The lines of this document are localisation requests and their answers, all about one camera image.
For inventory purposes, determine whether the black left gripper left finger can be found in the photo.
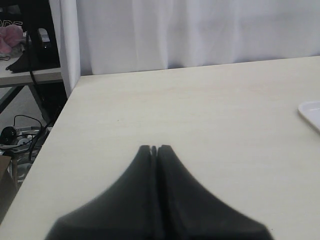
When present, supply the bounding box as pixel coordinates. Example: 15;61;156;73
46;145;160;240

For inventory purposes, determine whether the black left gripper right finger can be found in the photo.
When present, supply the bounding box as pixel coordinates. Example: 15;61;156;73
156;145;273;240

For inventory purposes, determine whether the cardboard box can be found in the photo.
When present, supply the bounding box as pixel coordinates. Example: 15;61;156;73
0;155;17;219

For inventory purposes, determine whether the white plastic tray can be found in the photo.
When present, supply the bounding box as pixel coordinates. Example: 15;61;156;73
297;100;320;134

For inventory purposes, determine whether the white backdrop curtain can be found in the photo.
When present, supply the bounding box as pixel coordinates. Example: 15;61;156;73
49;0;320;94

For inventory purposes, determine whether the grey side table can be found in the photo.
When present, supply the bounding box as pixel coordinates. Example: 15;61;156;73
0;66;63;123

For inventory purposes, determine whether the black box on side table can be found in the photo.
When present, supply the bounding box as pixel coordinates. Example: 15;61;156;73
0;0;60;73

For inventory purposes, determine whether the pink plush toy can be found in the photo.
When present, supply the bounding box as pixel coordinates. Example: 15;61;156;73
0;24;25;58

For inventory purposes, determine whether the black cable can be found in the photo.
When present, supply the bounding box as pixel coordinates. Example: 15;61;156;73
12;32;63;161

